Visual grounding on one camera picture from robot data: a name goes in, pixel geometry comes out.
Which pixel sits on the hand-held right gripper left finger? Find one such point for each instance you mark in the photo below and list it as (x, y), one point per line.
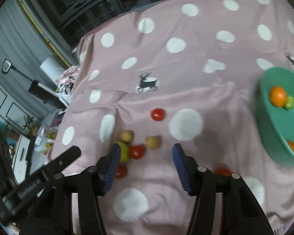
(111, 169)

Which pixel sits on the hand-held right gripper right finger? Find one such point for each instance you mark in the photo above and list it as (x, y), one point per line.
(183, 173)

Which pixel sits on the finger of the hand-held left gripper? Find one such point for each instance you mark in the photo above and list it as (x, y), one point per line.
(68, 155)

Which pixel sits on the red tomato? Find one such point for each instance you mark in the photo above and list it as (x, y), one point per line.
(136, 151)
(158, 114)
(121, 171)

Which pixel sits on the yellow-green apple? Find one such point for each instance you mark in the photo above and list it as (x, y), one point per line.
(124, 151)

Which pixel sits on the beige round fruit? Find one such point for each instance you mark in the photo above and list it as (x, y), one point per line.
(126, 135)
(153, 142)

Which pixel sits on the orange-red tomato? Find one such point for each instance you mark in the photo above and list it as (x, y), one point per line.
(223, 171)

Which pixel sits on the green plastic bowl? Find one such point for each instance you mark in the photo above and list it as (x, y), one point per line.
(267, 117)

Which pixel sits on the orange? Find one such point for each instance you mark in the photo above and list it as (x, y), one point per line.
(292, 146)
(278, 96)

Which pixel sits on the yellow printed bag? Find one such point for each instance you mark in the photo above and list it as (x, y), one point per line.
(47, 140)

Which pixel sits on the dark red box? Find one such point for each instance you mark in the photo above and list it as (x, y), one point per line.
(57, 120)

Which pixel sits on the white cabinet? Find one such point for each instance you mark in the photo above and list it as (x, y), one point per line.
(23, 151)

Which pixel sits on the potted plant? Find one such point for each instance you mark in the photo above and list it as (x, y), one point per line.
(29, 124)

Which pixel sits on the white bag with black print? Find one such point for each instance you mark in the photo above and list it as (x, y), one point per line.
(63, 91)

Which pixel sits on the black flat box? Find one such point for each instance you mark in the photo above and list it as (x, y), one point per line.
(43, 91)

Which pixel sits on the pink clothes pile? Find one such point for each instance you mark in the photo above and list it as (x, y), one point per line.
(68, 74)

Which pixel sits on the white paper roll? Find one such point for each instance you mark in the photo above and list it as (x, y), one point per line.
(50, 64)

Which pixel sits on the pink polka-dot cloth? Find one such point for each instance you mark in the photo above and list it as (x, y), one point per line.
(186, 73)

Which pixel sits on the grey curtain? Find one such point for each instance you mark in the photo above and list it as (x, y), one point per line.
(14, 39)

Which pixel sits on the dark window frame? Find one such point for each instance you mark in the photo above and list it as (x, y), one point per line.
(83, 9)

